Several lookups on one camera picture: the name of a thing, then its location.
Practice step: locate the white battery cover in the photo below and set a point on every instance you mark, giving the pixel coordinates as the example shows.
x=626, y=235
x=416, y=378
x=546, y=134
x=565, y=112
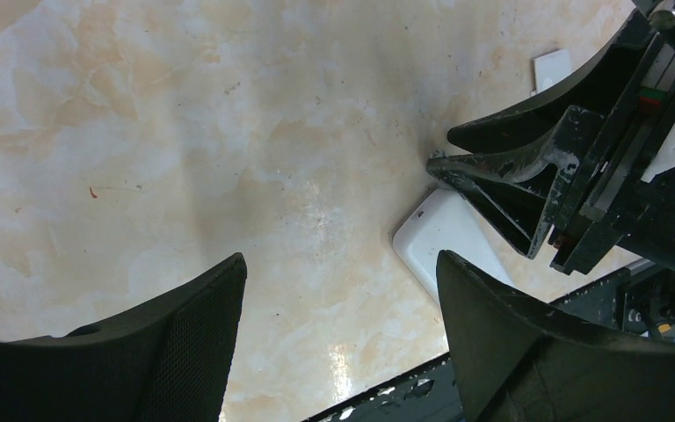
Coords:
x=550, y=69

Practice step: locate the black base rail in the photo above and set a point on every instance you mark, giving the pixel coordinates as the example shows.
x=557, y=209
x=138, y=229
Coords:
x=636, y=301

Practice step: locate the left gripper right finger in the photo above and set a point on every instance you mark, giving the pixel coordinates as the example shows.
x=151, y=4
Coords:
x=516, y=358

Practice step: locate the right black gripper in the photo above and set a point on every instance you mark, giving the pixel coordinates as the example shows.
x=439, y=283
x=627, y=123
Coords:
x=629, y=199

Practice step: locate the white remote control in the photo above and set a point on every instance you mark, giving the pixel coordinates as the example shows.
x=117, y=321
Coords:
x=444, y=221

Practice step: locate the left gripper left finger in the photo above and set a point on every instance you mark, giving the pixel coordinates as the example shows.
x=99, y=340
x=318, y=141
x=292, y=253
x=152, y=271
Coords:
x=167, y=359

